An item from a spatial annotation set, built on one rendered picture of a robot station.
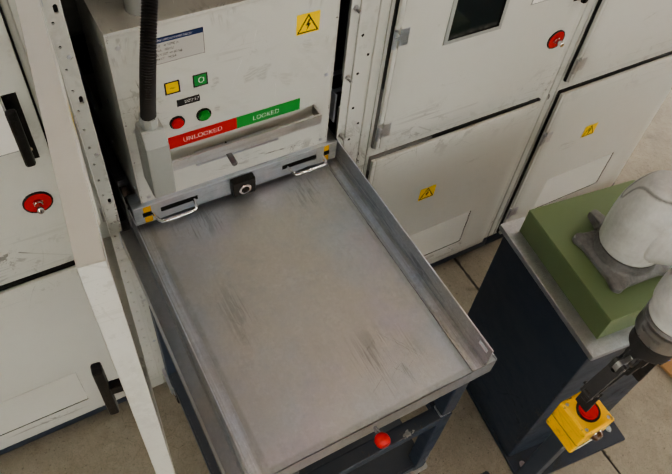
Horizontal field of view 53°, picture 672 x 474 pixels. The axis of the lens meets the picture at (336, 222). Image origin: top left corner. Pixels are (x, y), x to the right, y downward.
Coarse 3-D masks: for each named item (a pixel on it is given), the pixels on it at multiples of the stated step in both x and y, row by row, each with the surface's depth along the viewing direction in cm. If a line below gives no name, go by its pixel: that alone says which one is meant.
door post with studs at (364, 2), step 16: (352, 0) 144; (368, 0) 146; (352, 16) 148; (368, 16) 149; (352, 32) 151; (368, 32) 153; (352, 48) 155; (368, 48) 157; (352, 64) 159; (368, 64) 161; (352, 80) 162; (352, 96) 167; (352, 112) 171; (336, 128) 180; (352, 128) 176; (352, 144) 181
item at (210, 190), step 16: (320, 144) 173; (336, 144) 175; (272, 160) 168; (288, 160) 170; (304, 160) 174; (224, 176) 164; (256, 176) 169; (272, 176) 172; (176, 192) 160; (192, 192) 161; (208, 192) 164; (224, 192) 167; (176, 208) 162
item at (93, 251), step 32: (32, 0) 94; (32, 32) 90; (32, 64) 86; (64, 96) 89; (64, 128) 80; (64, 160) 77; (64, 192) 74; (96, 192) 148; (96, 224) 72; (96, 256) 69; (96, 288) 72; (96, 320) 76; (128, 320) 147; (128, 352) 84; (96, 384) 94; (128, 384) 90; (160, 448) 110
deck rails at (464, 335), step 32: (352, 160) 172; (352, 192) 174; (384, 224) 168; (160, 256) 157; (416, 256) 158; (160, 288) 151; (416, 288) 157; (192, 320) 148; (448, 320) 153; (192, 352) 137; (480, 352) 146; (224, 416) 128
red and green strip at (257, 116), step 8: (280, 104) 156; (288, 104) 157; (296, 104) 158; (256, 112) 154; (264, 112) 155; (272, 112) 156; (280, 112) 158; (288, 112) 159; (232, 120) 152; (240, 120) 153; (248, 120) 154; (256, 120) 155; (200, 128) 148; (208, 128) 150; (216, 128) 151; (224, 128) 152; (232, 128) 153; (176, 136) 147; (184, 136) 148; (192, 136) 149; (200, 136) 150; (208, 136) 152; (176, 144) 148; (184, 144) 150
